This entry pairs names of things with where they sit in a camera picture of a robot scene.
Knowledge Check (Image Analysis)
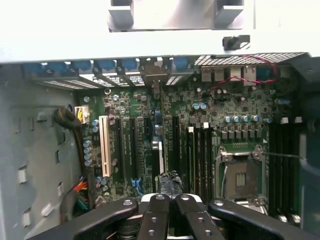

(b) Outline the CPU socket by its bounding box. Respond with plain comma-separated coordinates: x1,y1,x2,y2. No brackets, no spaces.
215,144,270,202

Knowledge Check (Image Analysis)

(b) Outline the black expansion slot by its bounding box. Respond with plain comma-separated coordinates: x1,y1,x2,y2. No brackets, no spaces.
172,115,181,176
117,117,129,184

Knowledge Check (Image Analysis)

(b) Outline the white expansion slot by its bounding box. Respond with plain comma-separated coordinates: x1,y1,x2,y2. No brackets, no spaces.
98,115,112,178

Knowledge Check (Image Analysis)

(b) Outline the thin metal locking lever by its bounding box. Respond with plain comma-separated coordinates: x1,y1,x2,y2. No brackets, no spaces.
261,151,309,161

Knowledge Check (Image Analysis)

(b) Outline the white power connector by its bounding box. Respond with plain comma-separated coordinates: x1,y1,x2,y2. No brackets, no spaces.
73,105,90,125

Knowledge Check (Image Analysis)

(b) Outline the open black PC case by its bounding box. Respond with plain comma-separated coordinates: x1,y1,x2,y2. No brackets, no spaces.
0,0,320,240

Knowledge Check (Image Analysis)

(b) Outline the green motherboard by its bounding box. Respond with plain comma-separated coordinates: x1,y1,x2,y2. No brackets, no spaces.
74,74,303,219

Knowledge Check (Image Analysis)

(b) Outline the silver rear port block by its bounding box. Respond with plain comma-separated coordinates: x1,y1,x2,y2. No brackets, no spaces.
200,66,226,83

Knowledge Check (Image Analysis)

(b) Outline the grey plastic parts rack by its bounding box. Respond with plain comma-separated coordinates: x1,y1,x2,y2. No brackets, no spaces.
107,0,256,32

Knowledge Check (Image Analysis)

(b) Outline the coloured wire bundle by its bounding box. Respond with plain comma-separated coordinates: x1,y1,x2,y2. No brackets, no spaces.
61,174,90,222

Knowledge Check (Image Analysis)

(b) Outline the black sleeved power cable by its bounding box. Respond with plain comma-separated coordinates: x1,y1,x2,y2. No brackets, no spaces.
52,106,85,177

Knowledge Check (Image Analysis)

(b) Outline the red and black twisted wire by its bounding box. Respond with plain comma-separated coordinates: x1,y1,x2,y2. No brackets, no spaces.
202,54,279,97

